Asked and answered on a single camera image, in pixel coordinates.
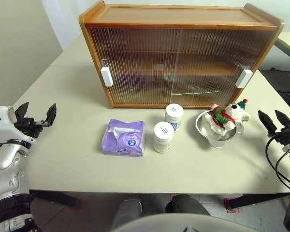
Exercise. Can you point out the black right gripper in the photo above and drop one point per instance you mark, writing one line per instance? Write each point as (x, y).
(287, 135)

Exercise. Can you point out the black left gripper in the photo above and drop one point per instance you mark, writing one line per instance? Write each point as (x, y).
(29, 126)

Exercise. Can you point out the white plush bear toy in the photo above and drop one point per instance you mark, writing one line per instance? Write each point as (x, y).
(234, 112)

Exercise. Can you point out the white bowl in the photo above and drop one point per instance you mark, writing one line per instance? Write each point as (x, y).
(222, 142)

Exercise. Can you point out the ribbed glass sliding door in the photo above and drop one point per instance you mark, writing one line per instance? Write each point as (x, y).
(135, 60)
(220, 60)

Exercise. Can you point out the purple tissue pack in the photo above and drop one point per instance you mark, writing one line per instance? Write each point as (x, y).
(125, 142)

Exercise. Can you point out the white jar with printed lid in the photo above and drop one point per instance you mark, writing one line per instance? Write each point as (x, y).
(163, 140)
(174, 116)

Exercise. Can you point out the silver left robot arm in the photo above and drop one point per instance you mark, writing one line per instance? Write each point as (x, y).
(4, 157)

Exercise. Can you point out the wooden cabinet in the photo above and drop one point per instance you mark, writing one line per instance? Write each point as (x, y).
(159, 14)

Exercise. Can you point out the black table leg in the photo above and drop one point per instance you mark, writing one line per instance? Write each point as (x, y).
(256, 199)
(60, 198)

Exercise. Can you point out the red floor tape mark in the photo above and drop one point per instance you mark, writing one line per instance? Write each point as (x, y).
(83, 199)
(230, 211)

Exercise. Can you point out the grey rounded shape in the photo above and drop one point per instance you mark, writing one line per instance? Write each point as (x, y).
(188, 205)
(126, 212)

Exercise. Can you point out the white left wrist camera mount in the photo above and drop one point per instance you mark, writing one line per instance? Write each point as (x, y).
(0, 120)

